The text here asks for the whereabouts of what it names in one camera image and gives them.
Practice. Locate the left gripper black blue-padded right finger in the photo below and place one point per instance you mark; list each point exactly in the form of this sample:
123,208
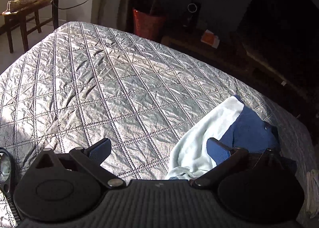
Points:
227,160

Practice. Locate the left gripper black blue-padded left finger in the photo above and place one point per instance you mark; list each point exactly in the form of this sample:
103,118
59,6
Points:
90,159

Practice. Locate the white and navy t-shirt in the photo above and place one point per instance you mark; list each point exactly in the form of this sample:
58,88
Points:
233,124

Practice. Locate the silver quilted bedspread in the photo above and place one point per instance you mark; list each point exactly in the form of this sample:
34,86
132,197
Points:
85,82

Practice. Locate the black magnifying glass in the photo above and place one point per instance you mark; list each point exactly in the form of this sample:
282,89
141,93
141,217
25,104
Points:
8,181

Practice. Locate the white folded cloth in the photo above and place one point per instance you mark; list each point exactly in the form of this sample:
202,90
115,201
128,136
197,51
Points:
312,193

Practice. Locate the orange and white box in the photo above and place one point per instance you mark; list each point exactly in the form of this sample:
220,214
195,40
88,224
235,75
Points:
210,39

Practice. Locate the red basket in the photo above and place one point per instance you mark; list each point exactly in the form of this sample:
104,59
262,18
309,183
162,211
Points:
147,26

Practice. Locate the dark wooden chair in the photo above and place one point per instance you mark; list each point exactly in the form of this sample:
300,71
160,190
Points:
27,19

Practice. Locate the white sneaker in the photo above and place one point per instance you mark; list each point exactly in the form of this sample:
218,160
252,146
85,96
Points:
15,5

